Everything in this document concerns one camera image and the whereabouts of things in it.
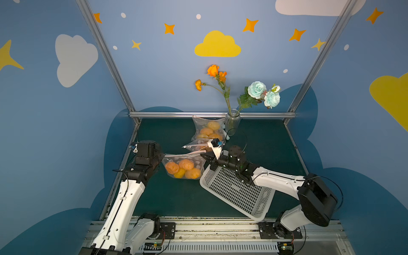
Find right controller board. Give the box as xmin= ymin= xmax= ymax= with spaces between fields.
xmin=277 ymin=242 xmax=294 ymax=255

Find left controller board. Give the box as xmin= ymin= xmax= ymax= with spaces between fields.
xmin=142 ymin=242 xmax=163 ymax=253

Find yellow green potato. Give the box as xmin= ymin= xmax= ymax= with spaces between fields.
xmin=207 ymin=121 xmax=221 ymax=131

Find clear zipper bag pink zipper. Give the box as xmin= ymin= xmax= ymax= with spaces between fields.
xmin=191 ymin=115 xmax=226 ymax=141

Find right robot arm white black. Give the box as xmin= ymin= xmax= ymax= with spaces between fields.
xmin=201 ymin=146 xmax=338 ymax=239

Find right aluminium frame post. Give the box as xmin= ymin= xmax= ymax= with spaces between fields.
xmin=284 ymin=0 xmax=358 ymax=126

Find large orange potato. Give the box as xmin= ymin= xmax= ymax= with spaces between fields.
xmin=200 ymin=127 xmax=214 ymax=137

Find wrinkled orange potato bottom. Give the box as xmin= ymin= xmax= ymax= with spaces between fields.
xmin=178 ymin=159 xmax=194 ymax=171

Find front aluminium rail bed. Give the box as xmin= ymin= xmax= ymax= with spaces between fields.
xmin=78 ymin=216 xmax=356 ymax=255

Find aluminium frame post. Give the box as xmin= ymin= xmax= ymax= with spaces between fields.
xmin=284 ymin=0 xmax=358 ymax=126
xmin=76 ymin=0 xmax=136 ymax=115

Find aluminium back frame rail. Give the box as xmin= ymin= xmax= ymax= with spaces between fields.
xmin=129 ymin=112 xmax=296 ymax=119

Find mint artificial rose stem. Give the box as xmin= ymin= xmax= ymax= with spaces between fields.
xmin=237 ymin=81 xmax=281 ymax=112

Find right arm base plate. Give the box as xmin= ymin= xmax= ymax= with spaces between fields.
xmin=258 ymin=222 xmax=303 ymax=240

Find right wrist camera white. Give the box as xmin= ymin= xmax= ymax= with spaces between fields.
xmin=208 ymin=138 xmax=223 ymax=159

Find yellow orange potato basket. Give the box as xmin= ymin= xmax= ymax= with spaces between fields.
xmin=173 ymin=169 xmax=186 ymax=179

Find controller board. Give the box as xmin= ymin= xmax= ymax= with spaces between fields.
xmin=277 ymin=242 xmax=294 ymax=255
xmin=142 ymin=242 xmax=163 ymax=253

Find ribbed glass vase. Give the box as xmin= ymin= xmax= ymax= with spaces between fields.
xmin=225 ymin=109 xmax=241 ymax=137

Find orange artificial flower stem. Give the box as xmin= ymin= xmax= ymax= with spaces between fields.
xmin=194 ymin=64 xmax=232 ymax=115

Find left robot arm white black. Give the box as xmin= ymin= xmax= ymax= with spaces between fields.
xmin=79 ymin=140 xmax=164 ymax=255

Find spare clear zipper bag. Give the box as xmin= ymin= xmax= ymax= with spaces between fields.
xmin=182 ymin=139 xmax=212 ymax=152

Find white perforated plastic basket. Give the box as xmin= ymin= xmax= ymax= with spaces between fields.
xmin=200 ymin=166 xmax=275 ymax=222

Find left aluminium frame post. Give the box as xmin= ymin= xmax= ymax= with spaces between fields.
xmin=76 ymin=0 xmax=136 ymax=115

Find wrinkled orange potato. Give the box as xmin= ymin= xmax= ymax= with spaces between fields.
xmin=165 ymin=161 xmax=180 ymax=175
xmin=178 ymin=159 xmax=194 ymax=171

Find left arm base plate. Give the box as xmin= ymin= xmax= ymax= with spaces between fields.
xmin=150 ymin=222 xmax=176 ymax=240

